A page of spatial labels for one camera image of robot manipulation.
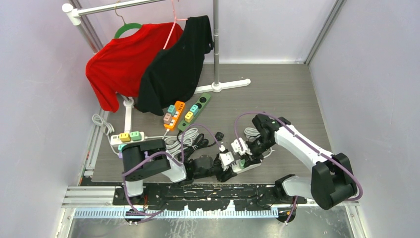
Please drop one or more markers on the brown plug adapter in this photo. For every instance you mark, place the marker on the brown plug adapter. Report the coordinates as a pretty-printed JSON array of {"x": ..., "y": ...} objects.
[{"x": 167, "y": 119}]

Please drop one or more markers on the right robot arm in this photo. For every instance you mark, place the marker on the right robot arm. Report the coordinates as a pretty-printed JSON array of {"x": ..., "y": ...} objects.
[{"x": 331, "y": 181}]

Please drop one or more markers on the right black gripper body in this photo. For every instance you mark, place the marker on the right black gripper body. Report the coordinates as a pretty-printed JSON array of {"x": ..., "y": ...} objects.
[{"x": 257, "y": 148}]

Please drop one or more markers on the teal adapter on purple strip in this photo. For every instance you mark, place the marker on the teal adapter on purple strip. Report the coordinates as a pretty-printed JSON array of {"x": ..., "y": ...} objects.
[{"x": 120, "y": 147}]

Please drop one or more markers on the teal adapter on orange strip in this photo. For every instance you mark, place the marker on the teal adapter on orange strip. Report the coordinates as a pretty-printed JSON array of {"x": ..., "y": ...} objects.
[{"x": 171, "y": 110}]

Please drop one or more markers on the green clothes hanger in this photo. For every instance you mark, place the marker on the green clothes hanger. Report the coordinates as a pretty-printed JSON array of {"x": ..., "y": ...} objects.
[{"x": 126, "y": 26}]

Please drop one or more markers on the red t-shirt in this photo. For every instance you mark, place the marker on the red t-shirt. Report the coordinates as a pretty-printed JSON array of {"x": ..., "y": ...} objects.
[{"x": 118, "y": 67}]

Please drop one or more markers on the teal plug adapter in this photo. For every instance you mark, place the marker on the teal plug adapter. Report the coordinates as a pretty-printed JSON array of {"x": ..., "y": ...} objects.
[{"x": 194, "y": 109}]

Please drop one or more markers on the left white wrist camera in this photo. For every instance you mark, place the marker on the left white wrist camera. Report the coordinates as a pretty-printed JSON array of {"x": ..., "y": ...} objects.
[{"x": 227, "y": 159}]

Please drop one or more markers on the green power strip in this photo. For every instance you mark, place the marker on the green power strip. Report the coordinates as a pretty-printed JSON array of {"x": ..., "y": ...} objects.
[{"x": 202, "y": 103}]

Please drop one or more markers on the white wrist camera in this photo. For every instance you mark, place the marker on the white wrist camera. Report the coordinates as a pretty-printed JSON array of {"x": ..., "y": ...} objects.
[
  {"x": 227, "y": 159},
  {"x": 240, "y": 148}
]

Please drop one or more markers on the orange power strip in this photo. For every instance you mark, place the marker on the orange power strip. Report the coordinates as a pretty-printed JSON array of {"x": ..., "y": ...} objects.
[{"x": 179, "y": 110}]

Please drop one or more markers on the yellow adapter on white strip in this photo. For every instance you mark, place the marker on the yellow adapter on white strip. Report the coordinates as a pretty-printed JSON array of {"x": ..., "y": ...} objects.
[{"x": 124, "y": 137}]

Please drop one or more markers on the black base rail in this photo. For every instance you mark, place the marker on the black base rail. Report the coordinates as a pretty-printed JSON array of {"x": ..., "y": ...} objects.
[{"x": 205, "y": 196}]

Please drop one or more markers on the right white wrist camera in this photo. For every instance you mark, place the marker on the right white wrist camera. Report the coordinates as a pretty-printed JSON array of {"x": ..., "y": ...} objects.
[{"x": 240, "y": 148}]

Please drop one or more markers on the yellow plug adapter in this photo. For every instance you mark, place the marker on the yellow plug adapter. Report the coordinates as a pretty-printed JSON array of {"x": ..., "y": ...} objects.
[{"x": 189, "y": 116}]

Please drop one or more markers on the white clothes rack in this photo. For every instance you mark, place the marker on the white clothes rack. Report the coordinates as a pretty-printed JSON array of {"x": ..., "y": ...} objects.
[{"x": 75, "y": 16}]

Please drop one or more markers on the green plug adapter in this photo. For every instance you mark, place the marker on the green plug adapter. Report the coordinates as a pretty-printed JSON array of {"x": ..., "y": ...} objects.
[{"x": 241, "y": 164}]

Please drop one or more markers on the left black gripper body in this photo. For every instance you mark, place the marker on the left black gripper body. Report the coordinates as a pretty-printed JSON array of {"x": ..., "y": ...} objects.
[{"x": 216, "y": 169}]

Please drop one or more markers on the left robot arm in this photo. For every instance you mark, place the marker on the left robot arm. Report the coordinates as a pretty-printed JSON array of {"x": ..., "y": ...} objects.
[{"x": 145, "y": 159}]

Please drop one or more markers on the black t-shirt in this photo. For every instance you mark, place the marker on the black t-shirt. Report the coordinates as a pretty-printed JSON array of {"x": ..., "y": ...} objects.
[{"x": 174, "y": 74}]

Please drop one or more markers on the green adapter on white strip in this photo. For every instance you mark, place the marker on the green adapter on white strip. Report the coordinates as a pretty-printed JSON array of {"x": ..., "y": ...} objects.
[{"x": 135, "y": 136}]

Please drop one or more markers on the white power strip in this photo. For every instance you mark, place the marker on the white power strip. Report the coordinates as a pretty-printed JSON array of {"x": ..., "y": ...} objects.
[
  {"x": 114, "y": 139},
  {"x": 236, "y": 169}
]

